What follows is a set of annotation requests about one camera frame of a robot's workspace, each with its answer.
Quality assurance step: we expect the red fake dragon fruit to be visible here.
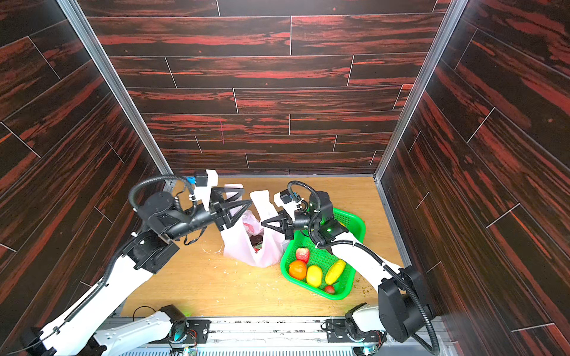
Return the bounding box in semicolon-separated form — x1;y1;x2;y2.
243;222;264;236

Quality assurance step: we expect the red pink fake apple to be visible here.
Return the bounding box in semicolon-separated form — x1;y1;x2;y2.
295;247;310;264

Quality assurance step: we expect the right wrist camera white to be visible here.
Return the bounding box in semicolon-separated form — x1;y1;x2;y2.
274;189;302;220

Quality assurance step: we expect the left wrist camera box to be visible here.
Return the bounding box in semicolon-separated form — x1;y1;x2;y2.
186;169;218;211

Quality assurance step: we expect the green plastic perforated basket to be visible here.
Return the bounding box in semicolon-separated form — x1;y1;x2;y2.
281;208;366;301

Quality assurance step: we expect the orange fake orange left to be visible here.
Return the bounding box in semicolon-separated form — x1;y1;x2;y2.
288;260;307;280

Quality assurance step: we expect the yellow fake lemon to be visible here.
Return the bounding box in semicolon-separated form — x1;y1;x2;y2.
306;265;323;289

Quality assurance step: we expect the dark round fake mangosteen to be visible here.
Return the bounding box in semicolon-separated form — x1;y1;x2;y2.
249;234;264;248

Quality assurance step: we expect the metal front rail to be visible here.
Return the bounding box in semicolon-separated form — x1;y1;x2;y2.
93;317;460;356

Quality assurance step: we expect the pink printed plastic bag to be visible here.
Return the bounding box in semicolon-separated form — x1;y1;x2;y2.
221;190;289;268

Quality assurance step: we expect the small yellow fake banana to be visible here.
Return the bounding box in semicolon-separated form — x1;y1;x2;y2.
324;259;346;286

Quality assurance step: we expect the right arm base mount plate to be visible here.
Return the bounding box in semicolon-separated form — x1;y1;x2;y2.
321;318;387;346

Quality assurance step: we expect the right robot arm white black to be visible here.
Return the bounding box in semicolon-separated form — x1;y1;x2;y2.
262;188;440;355

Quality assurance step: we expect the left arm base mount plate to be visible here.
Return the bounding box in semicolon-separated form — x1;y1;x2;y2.
168;319;211;344

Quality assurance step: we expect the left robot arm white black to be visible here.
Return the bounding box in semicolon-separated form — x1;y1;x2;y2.
22;170;252;355

